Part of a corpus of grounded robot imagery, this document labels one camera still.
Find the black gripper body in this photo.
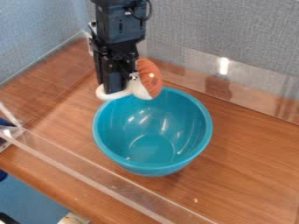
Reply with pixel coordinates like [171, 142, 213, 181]
[90, 0, 149, 59]

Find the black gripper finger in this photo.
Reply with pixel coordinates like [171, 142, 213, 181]
[94, 51, 127, 95]
[124, 55, 138, 81]

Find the white brown toy mushroom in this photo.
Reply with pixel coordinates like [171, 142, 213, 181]
[96, 58, 163, 101]

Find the blue plastic bowl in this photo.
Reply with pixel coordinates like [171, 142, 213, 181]
[92, 87, 213, 177]

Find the clear acrylic front barrier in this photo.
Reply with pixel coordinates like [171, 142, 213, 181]
[0, 102, 218, 224]

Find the clear acrylic back barrier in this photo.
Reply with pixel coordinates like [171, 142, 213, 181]
[137, 33, 299, 125]

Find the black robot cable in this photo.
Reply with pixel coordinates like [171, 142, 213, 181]
[127, 0, 154, 22]

